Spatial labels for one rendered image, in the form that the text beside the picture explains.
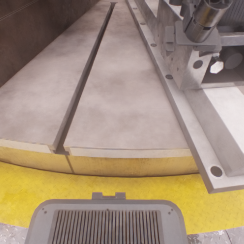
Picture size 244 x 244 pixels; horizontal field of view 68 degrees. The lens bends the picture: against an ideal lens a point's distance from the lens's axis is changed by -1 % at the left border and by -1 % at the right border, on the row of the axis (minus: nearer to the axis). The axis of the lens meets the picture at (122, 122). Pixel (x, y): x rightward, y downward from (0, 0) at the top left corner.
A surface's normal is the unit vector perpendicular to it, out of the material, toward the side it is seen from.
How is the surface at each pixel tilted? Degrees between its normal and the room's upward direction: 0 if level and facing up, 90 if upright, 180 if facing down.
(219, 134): 71
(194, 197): 0
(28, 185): 0
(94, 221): 0
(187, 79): 90
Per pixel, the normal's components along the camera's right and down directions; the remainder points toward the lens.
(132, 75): 0.01, -0.65
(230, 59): 0.12, 0.75
